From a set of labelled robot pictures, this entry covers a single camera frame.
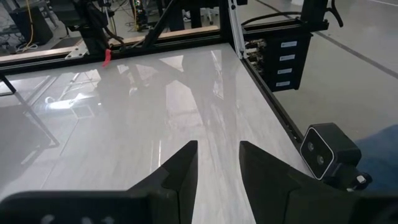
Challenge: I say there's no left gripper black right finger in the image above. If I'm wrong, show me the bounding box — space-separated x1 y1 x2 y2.
238 140 359 224

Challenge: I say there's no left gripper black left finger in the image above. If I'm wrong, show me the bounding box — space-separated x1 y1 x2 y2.
127 139 199 224

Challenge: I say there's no blue cloth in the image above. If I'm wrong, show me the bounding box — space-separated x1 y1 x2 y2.
354 124 398 191

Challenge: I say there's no black box with white labels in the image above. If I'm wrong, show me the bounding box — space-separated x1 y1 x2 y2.
244 30 313 93

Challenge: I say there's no red tag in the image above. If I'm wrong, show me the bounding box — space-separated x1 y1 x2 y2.
102 49 112 68

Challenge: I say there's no wooden plank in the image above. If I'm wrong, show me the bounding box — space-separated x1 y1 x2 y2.
0 26 220 63

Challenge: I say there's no black floor box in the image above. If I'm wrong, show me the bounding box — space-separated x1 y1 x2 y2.
9 5 53 47

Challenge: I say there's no grey depth camera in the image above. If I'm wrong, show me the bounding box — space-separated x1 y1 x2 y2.
300 123 373 191

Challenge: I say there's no black table frame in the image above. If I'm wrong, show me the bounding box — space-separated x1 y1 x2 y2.
0 34 305 146

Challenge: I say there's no aluminium profile post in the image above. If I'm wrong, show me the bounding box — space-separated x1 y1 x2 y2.
228 0 246 59

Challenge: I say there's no black cable on label box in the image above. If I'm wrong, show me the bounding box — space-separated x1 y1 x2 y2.
241 11 302 26

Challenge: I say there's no black rig upright post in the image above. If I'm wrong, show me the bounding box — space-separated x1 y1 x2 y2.
300 0 330 32

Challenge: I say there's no yellow cable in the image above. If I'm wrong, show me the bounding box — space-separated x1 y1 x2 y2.
24 0 35 50

